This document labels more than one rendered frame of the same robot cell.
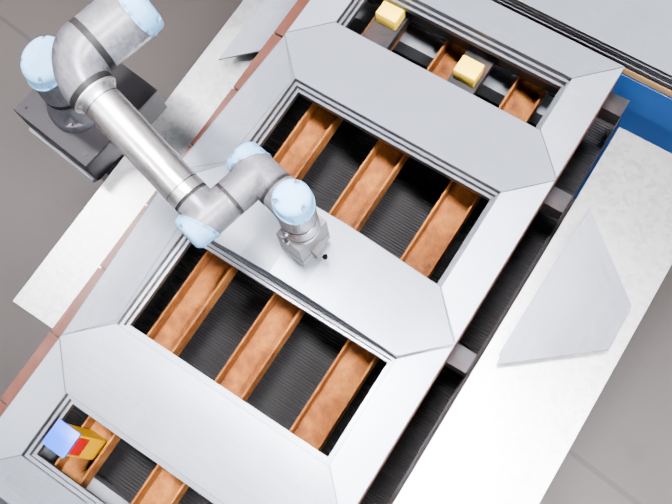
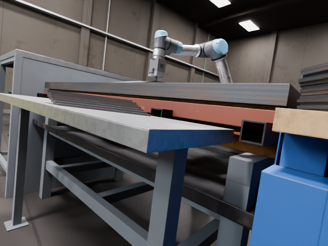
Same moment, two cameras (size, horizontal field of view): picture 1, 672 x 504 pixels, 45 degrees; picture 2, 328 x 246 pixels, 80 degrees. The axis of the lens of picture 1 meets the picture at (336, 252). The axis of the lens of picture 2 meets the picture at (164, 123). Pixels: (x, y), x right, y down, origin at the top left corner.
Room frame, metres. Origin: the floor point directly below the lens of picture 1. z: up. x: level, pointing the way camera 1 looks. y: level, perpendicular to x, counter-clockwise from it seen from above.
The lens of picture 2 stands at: (0.58, -1.16, 0.78)
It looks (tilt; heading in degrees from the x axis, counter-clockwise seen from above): 4 degrees down; 87
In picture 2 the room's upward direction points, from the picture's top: 7 degrees clockwise
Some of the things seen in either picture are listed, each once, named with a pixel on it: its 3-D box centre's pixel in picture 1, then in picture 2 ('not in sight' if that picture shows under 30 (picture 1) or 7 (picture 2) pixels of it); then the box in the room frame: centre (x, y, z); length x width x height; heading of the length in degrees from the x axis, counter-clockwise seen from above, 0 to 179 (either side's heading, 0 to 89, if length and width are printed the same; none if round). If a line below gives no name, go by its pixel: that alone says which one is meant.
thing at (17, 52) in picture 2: not in sight; (87, 73); (-0.17, 0.90, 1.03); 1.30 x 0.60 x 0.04; 46
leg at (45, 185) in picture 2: not in sight; (48, 153); (-0.18, 0.31, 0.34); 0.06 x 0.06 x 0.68; 46
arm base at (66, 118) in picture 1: (71, 95); not in sight; (1.11, 0.57, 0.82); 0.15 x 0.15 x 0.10
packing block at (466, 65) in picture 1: (468, 71); not in sight; (0.96, -0.41, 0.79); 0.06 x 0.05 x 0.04; 46
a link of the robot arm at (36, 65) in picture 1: (54, 69); not in sight; (1.11, 0.56, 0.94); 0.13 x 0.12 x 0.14; 122
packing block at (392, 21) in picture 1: (390, 14); not in sight; (1.16, -0.26, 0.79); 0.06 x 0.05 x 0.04; 46
